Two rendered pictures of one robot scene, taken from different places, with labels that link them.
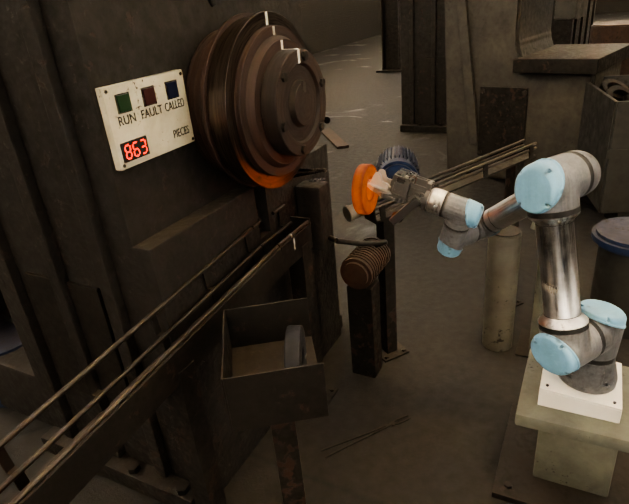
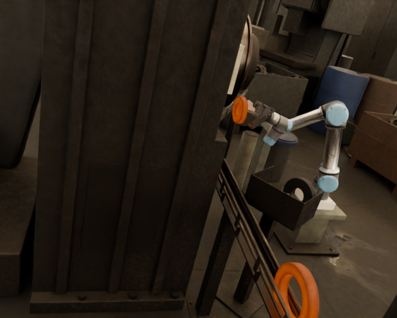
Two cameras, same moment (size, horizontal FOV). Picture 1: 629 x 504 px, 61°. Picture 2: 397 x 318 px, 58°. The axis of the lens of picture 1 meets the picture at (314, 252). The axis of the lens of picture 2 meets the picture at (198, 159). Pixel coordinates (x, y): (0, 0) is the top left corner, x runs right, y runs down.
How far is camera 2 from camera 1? 1.50 m
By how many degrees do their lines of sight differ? 44
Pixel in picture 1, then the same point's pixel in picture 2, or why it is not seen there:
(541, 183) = (342, 113)
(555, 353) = (332, 183)
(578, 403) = (322, 204)
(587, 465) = (317, 231)
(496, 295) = (243, 165)
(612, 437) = (336, 215)
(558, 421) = (318, 213)
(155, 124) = not seen: hidden behind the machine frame
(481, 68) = not seen: hidden behind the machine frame
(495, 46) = not seen: hidden behind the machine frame
